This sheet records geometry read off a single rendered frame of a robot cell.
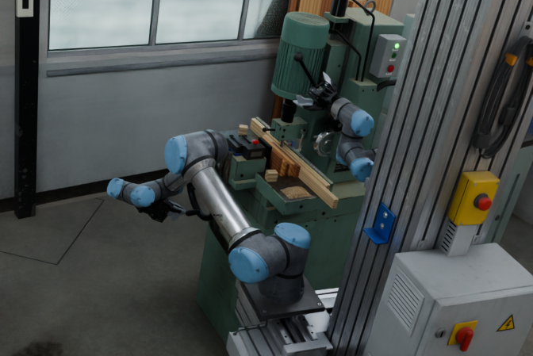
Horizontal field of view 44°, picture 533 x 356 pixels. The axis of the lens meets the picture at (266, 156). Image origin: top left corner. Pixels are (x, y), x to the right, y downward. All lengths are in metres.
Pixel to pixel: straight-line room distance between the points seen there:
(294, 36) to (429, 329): 1.28
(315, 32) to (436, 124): 0.98
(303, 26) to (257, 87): 1.89
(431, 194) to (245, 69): 2.69
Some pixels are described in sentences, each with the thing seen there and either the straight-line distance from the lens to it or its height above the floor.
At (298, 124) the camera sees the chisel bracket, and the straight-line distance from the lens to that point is 2.74.
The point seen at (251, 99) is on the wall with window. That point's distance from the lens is 4.38.
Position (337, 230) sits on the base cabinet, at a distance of 2.92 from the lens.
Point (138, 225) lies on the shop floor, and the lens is 3.86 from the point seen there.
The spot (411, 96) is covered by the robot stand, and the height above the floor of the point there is 1.59.
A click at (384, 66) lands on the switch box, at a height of 1.37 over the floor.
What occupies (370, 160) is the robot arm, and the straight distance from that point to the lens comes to 2.10.
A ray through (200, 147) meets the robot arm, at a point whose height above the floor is 1.20.
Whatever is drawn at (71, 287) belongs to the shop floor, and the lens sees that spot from 3.41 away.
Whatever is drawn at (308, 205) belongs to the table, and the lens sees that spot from 2.58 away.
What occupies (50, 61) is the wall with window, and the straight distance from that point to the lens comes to 3.62.
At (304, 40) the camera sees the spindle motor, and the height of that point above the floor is 1.44.
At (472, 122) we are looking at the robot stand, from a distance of 1.66.
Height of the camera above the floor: 2.16
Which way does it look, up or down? 27 degrees down
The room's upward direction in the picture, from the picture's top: 11 degrees clockwise
